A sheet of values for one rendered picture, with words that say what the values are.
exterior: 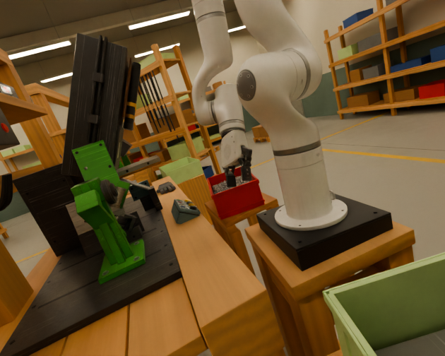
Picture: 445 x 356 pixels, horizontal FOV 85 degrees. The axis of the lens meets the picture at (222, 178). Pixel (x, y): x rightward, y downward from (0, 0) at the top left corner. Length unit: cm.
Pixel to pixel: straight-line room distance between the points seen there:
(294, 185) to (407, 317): 33
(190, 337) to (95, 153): 74
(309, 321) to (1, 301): 80
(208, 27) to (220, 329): 75
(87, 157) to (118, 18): 767
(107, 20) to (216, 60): 784
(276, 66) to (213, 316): 50
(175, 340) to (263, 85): 52
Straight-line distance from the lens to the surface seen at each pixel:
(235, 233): 107
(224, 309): 51
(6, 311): 96
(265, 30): 68
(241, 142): 74
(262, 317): 54
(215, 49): 81
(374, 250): 66
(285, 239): 62
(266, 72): 55
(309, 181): 63
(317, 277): 60
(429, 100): 580
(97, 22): 859
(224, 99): 81
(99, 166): 103
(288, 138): 60
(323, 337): 72
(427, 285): 46
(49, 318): 81
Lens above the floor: 124
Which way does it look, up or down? 15 degrees down
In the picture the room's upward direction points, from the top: 19 degrees counter-clockwise
